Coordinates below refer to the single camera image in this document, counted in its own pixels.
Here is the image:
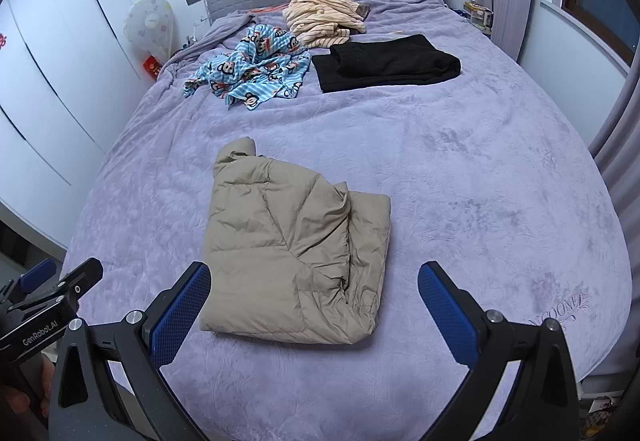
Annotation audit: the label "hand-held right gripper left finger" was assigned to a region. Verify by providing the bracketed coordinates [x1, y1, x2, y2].
[48, 261, 213, 441]

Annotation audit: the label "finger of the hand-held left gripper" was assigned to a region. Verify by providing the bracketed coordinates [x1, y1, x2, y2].
[47, 257, 104, 309]
[20, 257, 57, 294]

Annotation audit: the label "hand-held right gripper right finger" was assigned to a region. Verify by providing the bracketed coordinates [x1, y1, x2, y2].
[417, 261, 583, 441]

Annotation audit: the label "beige puffer jacket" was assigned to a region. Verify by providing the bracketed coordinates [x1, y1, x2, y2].
[199, 137, 392, 347]

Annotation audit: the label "person's left hand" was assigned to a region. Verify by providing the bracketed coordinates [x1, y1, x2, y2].
[0, 356, 56, 432]

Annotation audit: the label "purple fleece blanket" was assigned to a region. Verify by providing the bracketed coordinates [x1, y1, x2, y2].
[60, 0, 631, 441]

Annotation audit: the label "brown patterned bag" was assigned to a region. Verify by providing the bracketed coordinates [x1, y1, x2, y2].
[582, 391, 626, 441]

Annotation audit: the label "white wardrobe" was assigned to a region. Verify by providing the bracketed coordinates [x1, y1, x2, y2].
[0, 0, 201, 247]

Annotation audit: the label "blue monkey print pajamas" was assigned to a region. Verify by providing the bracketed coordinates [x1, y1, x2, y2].
[182, 24, 312, 112]

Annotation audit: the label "thick black folded garment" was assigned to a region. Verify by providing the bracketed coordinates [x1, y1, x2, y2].
[329, 34, 462, 86]

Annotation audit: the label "white covered fan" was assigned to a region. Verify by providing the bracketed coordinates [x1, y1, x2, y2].
[123, 0, 177, 62]

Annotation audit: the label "flat black folded garment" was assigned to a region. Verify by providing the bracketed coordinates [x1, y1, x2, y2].
[312, 52, 436, 93]

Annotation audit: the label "small colourful boxes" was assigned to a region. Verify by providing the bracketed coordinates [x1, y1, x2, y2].
[462, 0, 496, 29]

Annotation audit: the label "cream striped garment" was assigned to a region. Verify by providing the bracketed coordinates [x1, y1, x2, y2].
[282, 0, 371, 48]

